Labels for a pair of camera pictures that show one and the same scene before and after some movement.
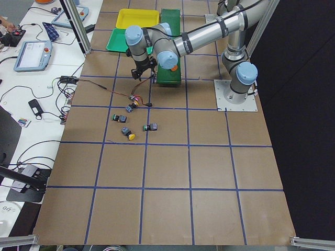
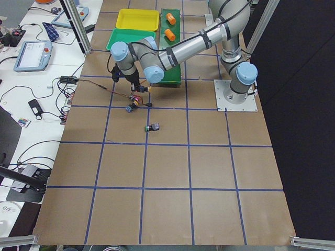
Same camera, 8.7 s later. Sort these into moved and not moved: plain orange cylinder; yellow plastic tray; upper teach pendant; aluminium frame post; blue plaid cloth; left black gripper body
Moved: left black gripper body; plain orange cylinder
Not moved: upper teach pendant; blue plaid cloth; yellow plastic tray; aluminium frame post
